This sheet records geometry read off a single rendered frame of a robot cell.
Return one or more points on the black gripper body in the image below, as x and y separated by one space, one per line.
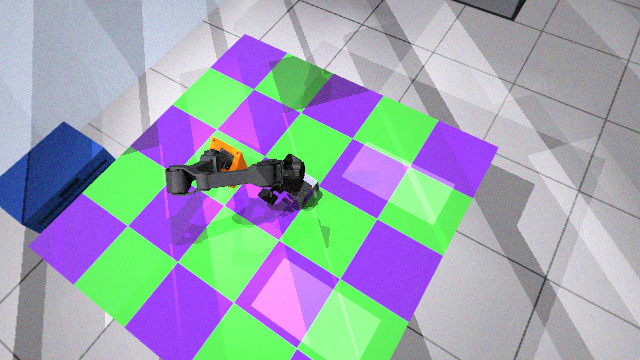
267 195

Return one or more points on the white rail plate with square holes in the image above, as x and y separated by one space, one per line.
309 183

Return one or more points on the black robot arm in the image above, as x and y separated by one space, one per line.
208 175

